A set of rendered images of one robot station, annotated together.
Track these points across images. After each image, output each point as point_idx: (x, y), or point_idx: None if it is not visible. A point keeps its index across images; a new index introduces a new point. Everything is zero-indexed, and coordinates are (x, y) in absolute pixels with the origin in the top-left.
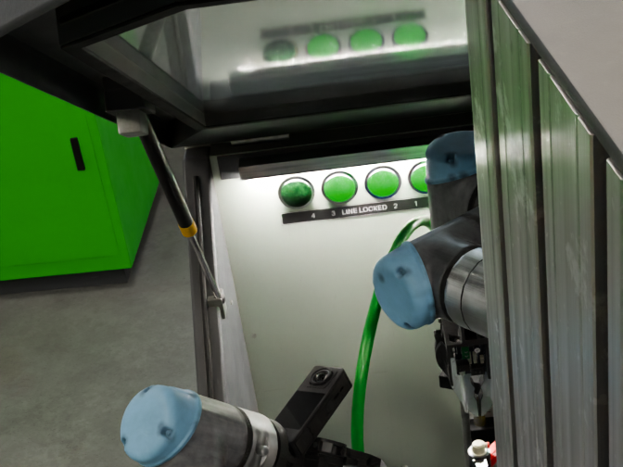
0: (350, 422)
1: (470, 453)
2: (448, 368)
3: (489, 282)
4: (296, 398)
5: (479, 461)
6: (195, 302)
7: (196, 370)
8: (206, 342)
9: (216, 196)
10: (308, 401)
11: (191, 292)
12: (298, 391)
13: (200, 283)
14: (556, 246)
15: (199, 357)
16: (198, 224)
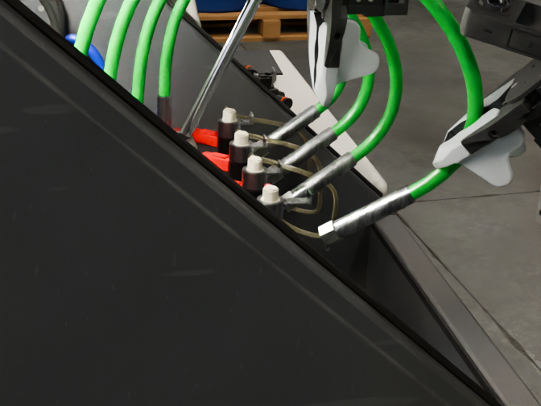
0: (473, 72)
1: (276, 203)
2: (394, 3)
3: None
4: (531, 23)
5: (287, 200)
6: (191, 161)
7: (287, 248)
8: (256, 199)
9: None
10: (538, 14)
11: (173, 151)
12: (518, 22)
13: (166, 126)
14: None
15: (272, 227)
16: (66, 39)
